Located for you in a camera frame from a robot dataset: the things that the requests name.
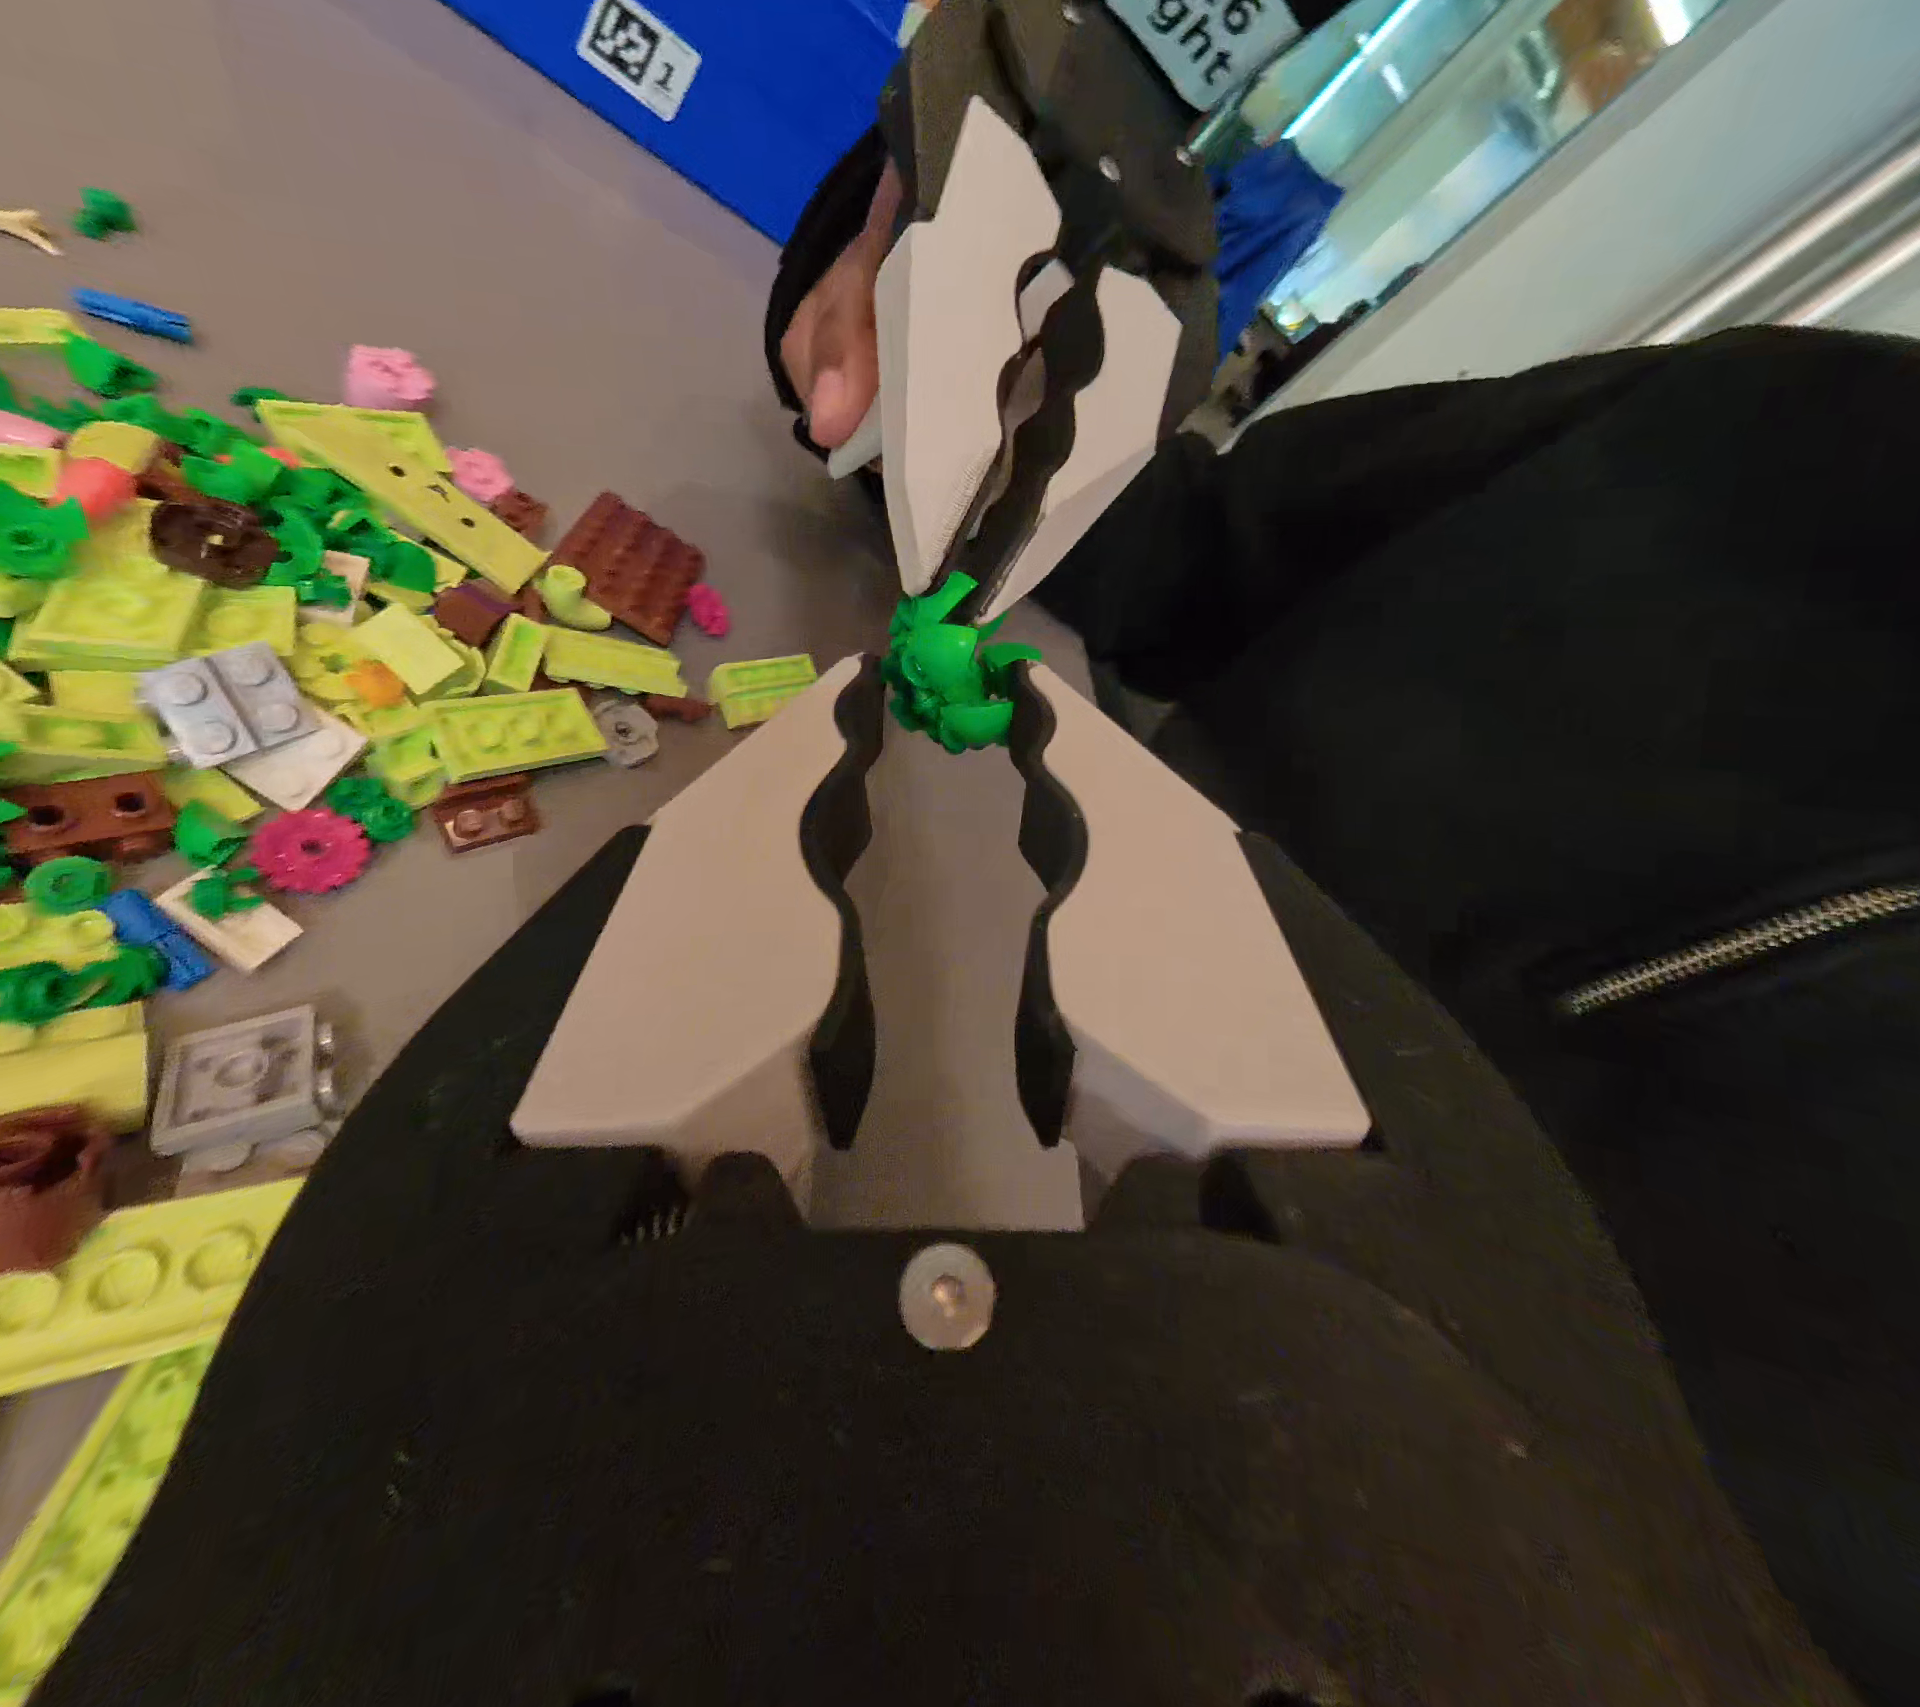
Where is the person's right hand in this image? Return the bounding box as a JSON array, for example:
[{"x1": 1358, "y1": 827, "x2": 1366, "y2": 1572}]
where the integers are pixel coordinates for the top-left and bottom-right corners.
[{"x1": 779, "y1": 159, "x2": 907, "y2": 456}]

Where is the blue jacket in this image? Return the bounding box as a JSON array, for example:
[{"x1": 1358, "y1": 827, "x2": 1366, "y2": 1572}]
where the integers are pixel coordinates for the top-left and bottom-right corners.
[{"x1": 1206, "y1": 139, "x2": 1344, "y2": 359}]

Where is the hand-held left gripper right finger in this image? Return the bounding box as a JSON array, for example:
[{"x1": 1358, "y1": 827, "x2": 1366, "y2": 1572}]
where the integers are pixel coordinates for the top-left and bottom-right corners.
[{"x1": 1010, "y1": 660, "x2": 1378, "y2": 1161}]

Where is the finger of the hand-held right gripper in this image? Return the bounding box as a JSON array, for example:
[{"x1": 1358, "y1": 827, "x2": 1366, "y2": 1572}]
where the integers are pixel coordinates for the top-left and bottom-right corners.
[
  {"x1": 961, "y1": 263, "x2": 1187, "y2": 624},
  {"x1": 872, "y1": 93, "x2": 1077, "y2": 601}
]

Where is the person's right forearm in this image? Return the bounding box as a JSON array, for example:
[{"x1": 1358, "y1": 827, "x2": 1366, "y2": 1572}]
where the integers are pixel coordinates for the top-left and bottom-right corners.
[{"x1": 1035, "y1": 323, "x2": 1920, "y2": 751}]

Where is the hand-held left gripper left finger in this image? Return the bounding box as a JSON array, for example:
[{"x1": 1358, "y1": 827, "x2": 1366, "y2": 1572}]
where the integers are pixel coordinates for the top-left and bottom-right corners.
[{"x1": 507, "y1": 651, "x2": 883, "y2": 1157}]

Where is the person's black jacket torso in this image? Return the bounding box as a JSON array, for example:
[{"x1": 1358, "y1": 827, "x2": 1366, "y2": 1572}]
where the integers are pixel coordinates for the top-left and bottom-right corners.
[{"x1": 1246, "y1": 625, "x2": 1920, "y2": 1707}]

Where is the green leafy toy assembly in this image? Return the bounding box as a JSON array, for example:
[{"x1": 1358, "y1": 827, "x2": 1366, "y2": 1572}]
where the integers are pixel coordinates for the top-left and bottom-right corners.
[{"x1": 878, "y1": 570, "x2": 1044, "y2": 752}]

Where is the pile of colourful toy bricks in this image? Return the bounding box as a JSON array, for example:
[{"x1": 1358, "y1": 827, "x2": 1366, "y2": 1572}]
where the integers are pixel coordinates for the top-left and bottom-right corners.
[{"x1": 0, "y1": 306, "x2": 820, "y2": 1663}]

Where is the blue toy pin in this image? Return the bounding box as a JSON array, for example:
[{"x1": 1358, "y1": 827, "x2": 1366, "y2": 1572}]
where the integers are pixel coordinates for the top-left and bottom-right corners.
[{"x1": 72, "y1": 288, "x2": 198, "y2": 345}]

